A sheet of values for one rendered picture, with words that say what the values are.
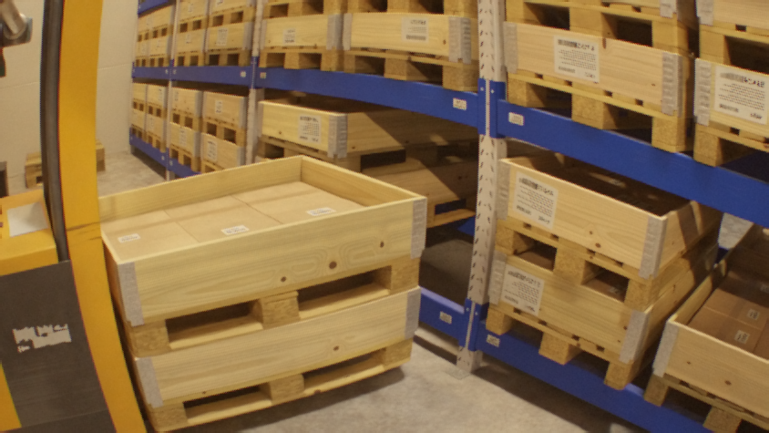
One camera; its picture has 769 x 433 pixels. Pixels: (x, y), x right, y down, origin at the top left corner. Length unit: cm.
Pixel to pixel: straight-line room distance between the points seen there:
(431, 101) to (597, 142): 86
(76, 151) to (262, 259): 79
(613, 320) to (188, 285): 142
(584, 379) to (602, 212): 67
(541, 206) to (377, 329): 76
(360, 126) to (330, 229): 112
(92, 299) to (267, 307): 68
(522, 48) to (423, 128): 136
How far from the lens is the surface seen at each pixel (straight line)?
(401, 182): 334
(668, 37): 184
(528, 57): 215
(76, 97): 165
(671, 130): 183
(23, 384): 188
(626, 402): 218
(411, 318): 242
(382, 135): 318
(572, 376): 228
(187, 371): 197
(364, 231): 213
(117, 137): 777
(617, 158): 196
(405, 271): 231
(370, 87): 282
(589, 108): 199
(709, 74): 178
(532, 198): 216
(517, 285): 230
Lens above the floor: 143
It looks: 19 degrees down
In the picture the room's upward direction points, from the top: 2 degrees clockwise
